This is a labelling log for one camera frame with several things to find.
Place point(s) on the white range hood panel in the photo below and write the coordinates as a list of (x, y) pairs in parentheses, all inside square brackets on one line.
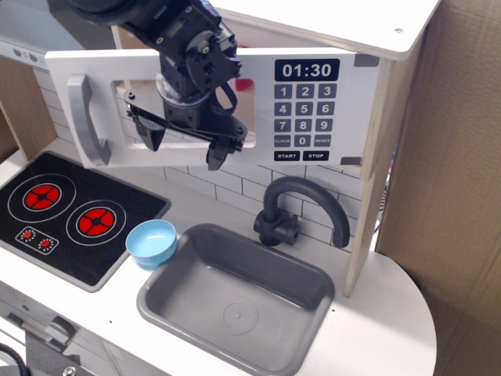
[(23, 55)]

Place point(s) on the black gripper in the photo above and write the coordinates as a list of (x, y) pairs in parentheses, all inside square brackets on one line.
[(209, 118)]

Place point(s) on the dark grey toy faucet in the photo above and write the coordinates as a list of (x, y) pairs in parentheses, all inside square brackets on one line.
[(276, 223)]

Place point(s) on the red white toy cheese wedge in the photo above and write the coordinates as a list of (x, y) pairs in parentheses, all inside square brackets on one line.
[(243, 84)]

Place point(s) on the grey oven knob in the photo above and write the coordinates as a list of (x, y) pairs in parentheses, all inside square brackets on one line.
[(60, 330)]

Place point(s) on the white toy microwave door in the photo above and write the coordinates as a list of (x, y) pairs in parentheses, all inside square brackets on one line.
[(288, 106)]

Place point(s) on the grey door handle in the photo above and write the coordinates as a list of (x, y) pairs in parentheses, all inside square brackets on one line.
[(80, 93)]

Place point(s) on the grey toy sink basin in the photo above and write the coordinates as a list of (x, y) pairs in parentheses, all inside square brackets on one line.
[(245, 303)]

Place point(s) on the white wooden microwave cabinet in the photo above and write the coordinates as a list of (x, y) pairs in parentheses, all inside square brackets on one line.
[(393, 32)]

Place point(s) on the light blue bowl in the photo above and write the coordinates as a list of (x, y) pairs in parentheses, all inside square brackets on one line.
[(152, 243)]

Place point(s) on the brown cardboard box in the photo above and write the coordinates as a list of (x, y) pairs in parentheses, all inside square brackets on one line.
[(441, 223)]

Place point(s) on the black toy stove top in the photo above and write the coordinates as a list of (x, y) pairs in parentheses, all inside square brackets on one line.
[(71, 221)]

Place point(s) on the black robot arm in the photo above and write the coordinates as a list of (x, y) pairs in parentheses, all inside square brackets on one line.
[(197, 62)]

